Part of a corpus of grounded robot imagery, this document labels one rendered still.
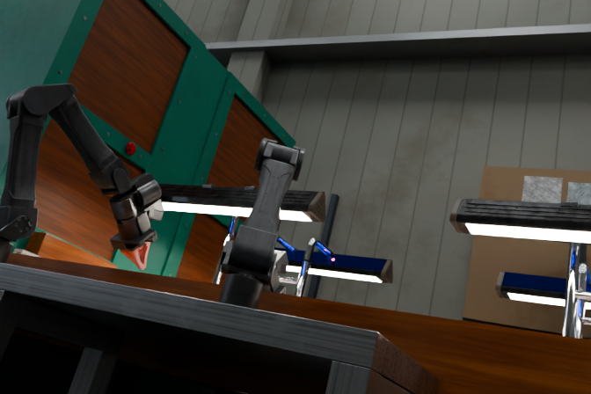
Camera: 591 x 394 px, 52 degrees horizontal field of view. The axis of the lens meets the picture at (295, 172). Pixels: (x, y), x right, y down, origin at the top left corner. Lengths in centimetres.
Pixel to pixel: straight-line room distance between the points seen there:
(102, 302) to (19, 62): 129
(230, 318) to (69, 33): 137
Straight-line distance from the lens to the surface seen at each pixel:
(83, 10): 203
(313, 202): 155
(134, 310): 84
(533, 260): 369
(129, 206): 151
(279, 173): 115
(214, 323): 77
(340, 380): 69
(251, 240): 101
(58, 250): 187
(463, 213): 140
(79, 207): 200
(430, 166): 403
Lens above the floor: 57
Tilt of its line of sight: 21 degrees up
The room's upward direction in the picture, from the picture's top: 15 degrees clockwise
